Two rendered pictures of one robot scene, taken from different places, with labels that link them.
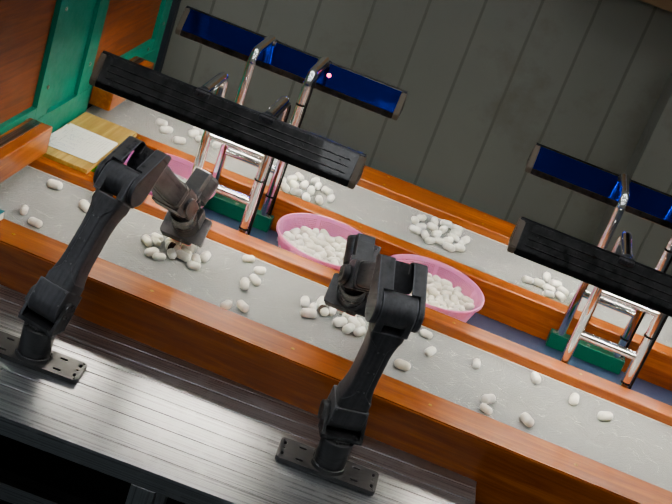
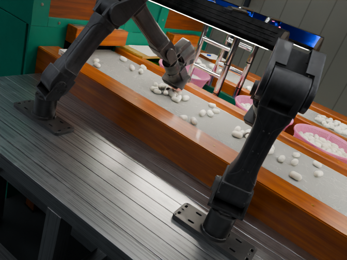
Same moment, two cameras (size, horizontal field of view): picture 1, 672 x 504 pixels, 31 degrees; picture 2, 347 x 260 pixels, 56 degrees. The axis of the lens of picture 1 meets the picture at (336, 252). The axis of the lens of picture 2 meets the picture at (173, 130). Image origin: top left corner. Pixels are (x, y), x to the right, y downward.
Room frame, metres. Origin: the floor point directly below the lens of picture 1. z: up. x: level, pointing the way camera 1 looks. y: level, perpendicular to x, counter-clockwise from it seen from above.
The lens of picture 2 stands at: (1.28, -0.22, 1.17)
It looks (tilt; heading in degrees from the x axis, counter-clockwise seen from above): 25 degrees down; 24
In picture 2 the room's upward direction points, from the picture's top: 19 degrees clockwise
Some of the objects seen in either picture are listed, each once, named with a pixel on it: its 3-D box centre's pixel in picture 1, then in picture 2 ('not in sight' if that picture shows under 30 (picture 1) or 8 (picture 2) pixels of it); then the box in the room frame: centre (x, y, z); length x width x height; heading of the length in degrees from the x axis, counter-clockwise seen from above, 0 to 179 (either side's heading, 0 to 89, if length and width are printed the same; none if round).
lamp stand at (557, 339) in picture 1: (617, 271); not in sight; (2.84, -0.69, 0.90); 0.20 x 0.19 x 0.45; 86
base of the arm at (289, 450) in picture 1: (332, 451); (219, 221); (1.91, -0.13, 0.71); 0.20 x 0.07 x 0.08; 90
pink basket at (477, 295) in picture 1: (427, 298); (320, 149); (2.67, -0.25, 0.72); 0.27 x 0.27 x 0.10
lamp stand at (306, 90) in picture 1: (266, 131); (241, 57); (2.91, 0.28, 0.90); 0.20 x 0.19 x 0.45; 86
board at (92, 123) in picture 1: (85, 141); (152, 51); (2.74, 0.68, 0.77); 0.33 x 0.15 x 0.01; 176
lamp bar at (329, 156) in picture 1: (229, 117); (207, 11); (2.43, 0.32, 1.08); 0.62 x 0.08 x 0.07; 86
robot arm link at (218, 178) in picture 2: (341, 421); (229, 196); (1.92, -0.12, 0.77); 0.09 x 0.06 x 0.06; 105
